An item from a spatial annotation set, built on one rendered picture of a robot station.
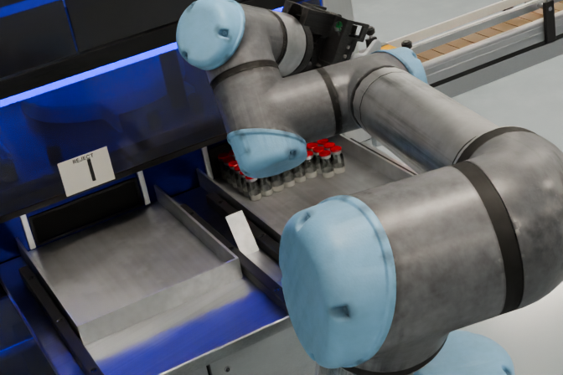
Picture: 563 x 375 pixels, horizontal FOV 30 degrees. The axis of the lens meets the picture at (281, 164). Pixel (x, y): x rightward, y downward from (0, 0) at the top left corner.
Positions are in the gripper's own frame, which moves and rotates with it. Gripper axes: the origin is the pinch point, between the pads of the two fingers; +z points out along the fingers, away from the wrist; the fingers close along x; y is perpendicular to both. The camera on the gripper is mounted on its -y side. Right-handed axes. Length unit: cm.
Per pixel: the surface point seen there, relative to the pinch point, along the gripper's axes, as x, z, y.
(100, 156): 43, 3, -30
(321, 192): 17.9, 31.3, -25.6
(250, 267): 11.0, 7.1, -34.3
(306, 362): 20, 52, -63
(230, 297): 10.1, 3.2, -38.5
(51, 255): 46, 2, -49
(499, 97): 95, 273, -23
